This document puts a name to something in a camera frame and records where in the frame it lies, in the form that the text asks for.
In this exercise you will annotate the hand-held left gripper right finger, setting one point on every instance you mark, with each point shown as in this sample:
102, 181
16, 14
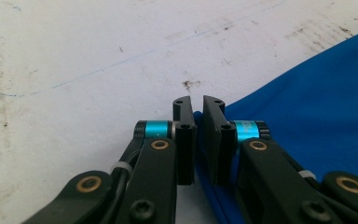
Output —
217, 149

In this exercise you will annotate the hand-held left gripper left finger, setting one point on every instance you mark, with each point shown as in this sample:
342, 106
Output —
186, 149

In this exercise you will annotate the blue printed t-shirt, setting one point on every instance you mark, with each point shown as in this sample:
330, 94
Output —
317, 109

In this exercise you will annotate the white table mat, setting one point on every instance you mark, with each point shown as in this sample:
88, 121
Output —
74, 46

